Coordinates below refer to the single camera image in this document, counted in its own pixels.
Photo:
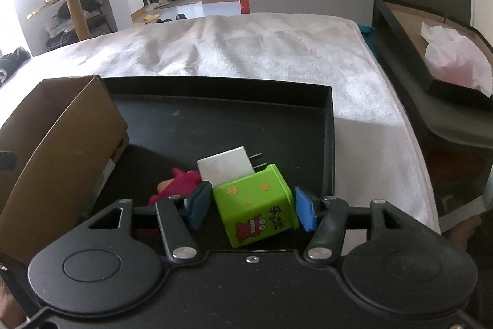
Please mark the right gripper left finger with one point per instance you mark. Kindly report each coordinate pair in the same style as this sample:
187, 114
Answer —
185, 213

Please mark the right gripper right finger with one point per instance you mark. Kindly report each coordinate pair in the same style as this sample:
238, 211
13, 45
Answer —
328, 219

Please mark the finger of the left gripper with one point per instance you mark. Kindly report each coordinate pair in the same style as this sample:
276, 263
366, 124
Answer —
8, 160

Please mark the pink dress doll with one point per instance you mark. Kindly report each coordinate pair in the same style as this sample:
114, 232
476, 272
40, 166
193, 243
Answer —
182, 183

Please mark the green toy box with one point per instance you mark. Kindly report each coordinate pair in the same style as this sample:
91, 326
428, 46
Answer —
256, 207

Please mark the white charger plug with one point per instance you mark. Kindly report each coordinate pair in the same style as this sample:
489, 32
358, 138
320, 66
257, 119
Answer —
227, 166

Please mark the brown cardboard box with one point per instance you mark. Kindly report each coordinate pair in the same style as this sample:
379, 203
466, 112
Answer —
64, 139

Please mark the white bed blanket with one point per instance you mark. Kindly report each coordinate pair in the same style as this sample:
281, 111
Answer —
377, 152

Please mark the black tray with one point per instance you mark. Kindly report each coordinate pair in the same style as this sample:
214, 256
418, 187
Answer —
174, 122

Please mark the black bag on bed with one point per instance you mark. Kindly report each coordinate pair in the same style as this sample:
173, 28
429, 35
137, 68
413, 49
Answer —
10, 63

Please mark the gold rimmed side table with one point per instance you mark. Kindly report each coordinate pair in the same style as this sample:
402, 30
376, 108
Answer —
75, 10

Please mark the large open black box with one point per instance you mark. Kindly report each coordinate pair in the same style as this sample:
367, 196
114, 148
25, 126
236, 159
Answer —
447, 113

